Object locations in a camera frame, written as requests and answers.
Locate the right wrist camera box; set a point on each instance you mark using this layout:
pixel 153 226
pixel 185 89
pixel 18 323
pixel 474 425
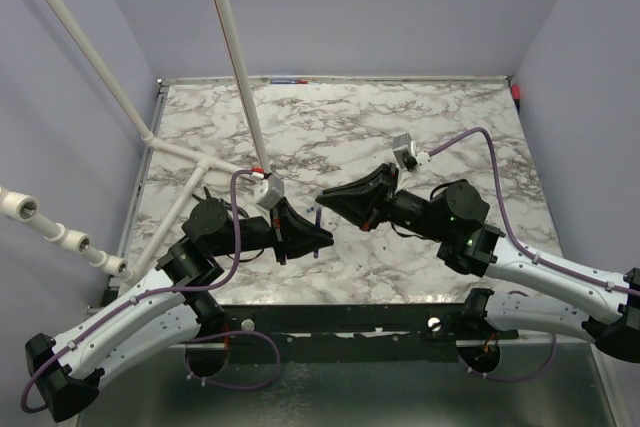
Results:
pixel 407 154

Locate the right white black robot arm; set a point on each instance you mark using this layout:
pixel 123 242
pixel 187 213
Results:
pixel 592 304

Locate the white pvc pipe frame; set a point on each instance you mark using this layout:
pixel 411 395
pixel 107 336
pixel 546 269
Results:
pixel 203 162

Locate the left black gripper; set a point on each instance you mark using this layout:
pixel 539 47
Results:
pixel 292 234

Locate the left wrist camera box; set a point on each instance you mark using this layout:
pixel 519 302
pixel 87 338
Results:
pixel 268 192

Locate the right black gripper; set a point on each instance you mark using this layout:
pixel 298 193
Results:
pixel 365 200

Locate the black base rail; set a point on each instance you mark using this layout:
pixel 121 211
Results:
pixel 367 332

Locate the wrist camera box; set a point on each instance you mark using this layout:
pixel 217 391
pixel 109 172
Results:
pixel 268 192
pixel 407 154

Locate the blue red marker at edge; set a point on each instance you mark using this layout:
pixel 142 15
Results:
pixel 288 81

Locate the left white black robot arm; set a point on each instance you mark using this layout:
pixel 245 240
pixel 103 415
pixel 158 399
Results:
pixel 171 304

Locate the red black clamp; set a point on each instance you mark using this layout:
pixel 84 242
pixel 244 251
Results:
pixel 515 91

